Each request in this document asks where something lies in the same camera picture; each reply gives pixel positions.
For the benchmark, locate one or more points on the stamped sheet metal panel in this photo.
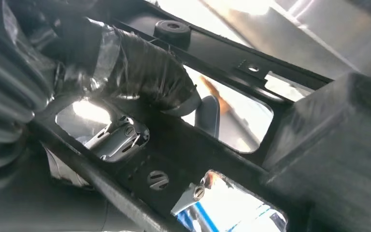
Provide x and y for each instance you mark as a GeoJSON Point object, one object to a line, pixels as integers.
{"type": "Point", "coordinates": [316, 32]}

